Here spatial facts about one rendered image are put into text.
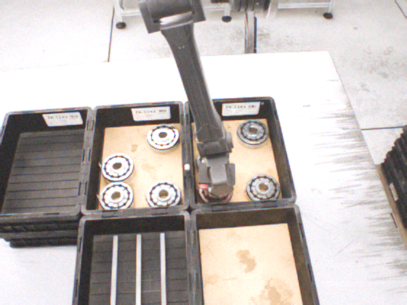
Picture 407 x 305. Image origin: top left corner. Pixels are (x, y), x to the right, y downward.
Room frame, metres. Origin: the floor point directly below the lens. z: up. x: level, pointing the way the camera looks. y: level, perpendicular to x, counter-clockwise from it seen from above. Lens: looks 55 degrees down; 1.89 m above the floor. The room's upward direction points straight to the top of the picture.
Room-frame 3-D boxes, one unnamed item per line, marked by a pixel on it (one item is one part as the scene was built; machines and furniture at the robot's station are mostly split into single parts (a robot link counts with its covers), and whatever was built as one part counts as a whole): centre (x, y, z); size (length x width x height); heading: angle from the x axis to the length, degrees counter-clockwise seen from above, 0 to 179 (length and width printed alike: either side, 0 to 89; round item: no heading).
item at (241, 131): (0.81, -0.16, 0.86); 0.10 x 0.10 x 0.01
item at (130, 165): (0.66, 0.27, 0.86); 0.10 x 0.10 x 0.01
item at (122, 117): (0.67, 0.20, 0.87); 0.40 x 0.30 x 0.11; 4
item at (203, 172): (0.58, -0.04, 0.98); 0.10 x 0.07 x 0.07; 89
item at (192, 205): (0.69, -0.10, 0.92); 0.40 x 0.30 x 0.02; 4
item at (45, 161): (0.65, 0.50, 0.87); 0.40 x 0.30 x 0.11; 4
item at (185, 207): (0.67, 0.20, 0.92); 0.40 x 0.30 x 0.02; 4
